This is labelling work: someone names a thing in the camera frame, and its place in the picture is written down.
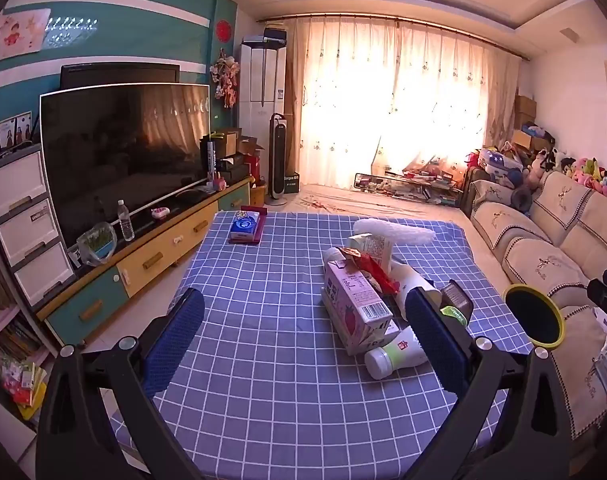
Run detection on pile of colourful books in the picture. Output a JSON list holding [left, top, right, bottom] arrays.
[[0, 250, 49, 421]]

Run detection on white standing air conditioner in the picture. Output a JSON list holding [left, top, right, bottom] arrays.
[[238, 42, 287, 196]]

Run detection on white drawer unit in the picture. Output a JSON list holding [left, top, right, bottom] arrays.
[[0, 144, 76, 311]]

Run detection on beige sofa with covers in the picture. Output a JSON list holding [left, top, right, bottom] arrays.
[[461, 165, 607, 441]]

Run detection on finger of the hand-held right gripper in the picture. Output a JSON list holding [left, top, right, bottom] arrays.
[[586, 269, 607, 317]]

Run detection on red snack wrapper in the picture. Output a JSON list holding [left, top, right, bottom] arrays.
[[339, 246, 401, 295]]

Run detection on white paper tissue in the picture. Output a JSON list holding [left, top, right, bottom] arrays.
[[352, 217, 437, 247]]

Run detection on open cardboard boxes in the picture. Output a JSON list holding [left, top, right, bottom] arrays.
[[223, 127, 264, 158]]

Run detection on pink milk carton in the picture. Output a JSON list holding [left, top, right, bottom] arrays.
[[323, 261, 401, 356]]

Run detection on blue checked tablecloth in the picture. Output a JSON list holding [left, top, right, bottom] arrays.
[[96, 210, 534, 480]]

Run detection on clear water bottle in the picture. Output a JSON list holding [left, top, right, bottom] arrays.
[[116, 199, 135, 242]]

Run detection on sheer patterned curtains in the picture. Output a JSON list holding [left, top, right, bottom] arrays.
[[283, 15, 521, 196]]

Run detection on stack of cardboard boxes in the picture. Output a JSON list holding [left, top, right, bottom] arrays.
[[511, 92, 539, 148]]

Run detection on blue star print bag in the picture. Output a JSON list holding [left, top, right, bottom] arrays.
[[483, 150, 524, 181]]

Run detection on pile of plush toys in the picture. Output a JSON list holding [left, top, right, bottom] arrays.
[[526, 147, 607, 203]]

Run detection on blue tissue pack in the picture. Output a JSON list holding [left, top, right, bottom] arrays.
[[230, 210, 260, 241]]

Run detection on black box on air conditioner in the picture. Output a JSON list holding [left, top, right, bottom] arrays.
[[242, 27, 288, 46]]

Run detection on teal and yellow TV cabinet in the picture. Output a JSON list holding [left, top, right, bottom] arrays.
[[36, 176, 254, 348]]

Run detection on yellow rimmed black bin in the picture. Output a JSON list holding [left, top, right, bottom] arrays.
[[502, 284, 567, 348]]

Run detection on cluttered glass coffee table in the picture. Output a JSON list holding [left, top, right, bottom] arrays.
[[353, 162, 467, 206]]

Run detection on large curved television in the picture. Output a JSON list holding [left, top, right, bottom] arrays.
[[39, 81, 211, 251]]

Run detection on printed paper cup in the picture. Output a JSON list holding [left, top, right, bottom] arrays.
[[348, 232, 397, 273]]

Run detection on hanging flower decoration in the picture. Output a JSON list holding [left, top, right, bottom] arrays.
[[210, 49, 240, 109]]

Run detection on wooden curtain rod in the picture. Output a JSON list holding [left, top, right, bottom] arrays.
[[260, 16, 527, 61]]

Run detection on row of framed photos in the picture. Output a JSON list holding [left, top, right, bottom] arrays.
[[0, 112, 34, 161]]

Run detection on white bottle with green label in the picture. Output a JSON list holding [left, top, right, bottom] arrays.
[[364, 327, 431, 381]]

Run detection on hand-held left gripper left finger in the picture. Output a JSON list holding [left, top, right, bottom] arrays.
[[36, 287, 206, 480]]

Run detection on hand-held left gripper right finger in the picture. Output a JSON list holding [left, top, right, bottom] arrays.
[[405, 286, 571, 480]]

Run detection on clear plastic bag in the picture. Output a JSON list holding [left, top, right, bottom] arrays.
[[76, 221, 118, 267]]

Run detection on black tower fan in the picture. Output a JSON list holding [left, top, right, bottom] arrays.
[[267, 112, 289, 206]]

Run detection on cartoon wall poster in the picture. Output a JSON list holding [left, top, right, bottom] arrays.
[[0, 7, 51, 63]]

